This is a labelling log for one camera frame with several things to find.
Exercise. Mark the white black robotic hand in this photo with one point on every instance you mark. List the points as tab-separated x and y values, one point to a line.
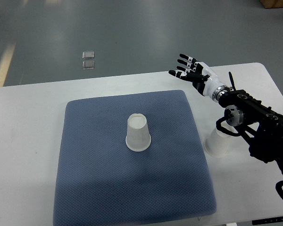
202	77

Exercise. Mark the white paper cup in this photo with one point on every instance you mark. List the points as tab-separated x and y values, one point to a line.
217	143
138	137

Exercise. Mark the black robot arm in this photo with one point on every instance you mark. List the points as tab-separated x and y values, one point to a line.
258	125

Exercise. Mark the white paper cup on cushion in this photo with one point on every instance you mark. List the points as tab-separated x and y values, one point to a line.
138	137

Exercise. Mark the wooden box corner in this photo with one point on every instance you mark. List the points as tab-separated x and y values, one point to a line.
272	3

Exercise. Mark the blue fabric cushion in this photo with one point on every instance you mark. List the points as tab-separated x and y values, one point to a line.
101	182

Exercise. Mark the lower metal floor plate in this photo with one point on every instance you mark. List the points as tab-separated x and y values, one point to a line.
89	64

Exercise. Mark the metal floor plate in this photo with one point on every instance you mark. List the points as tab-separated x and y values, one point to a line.
88	54
89	64

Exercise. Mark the upper metal floor plate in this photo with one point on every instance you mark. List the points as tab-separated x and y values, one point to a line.
88	54

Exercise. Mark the black label strip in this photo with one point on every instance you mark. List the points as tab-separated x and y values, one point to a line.
267	221

